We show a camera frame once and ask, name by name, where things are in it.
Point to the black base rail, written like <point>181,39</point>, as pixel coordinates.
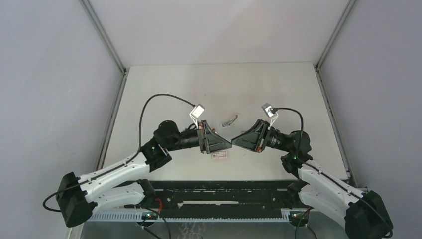
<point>227,199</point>

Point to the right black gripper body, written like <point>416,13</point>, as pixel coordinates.
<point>270,139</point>

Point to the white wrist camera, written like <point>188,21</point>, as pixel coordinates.
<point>195,113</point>
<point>270,112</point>

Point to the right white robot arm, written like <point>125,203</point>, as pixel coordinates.
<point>362,215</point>

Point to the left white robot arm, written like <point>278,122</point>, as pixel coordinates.
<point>123,183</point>

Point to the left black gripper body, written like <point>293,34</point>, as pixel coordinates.
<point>193,138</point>

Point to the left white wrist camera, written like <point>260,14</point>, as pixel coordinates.
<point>195,113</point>

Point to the white slotted cable duct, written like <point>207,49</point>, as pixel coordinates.
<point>138,216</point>

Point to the red white staple box sleeve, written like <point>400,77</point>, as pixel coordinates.
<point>220,155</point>

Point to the white stapler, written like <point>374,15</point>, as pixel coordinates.
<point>230,122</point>

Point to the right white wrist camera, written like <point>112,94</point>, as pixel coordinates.
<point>270,112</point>

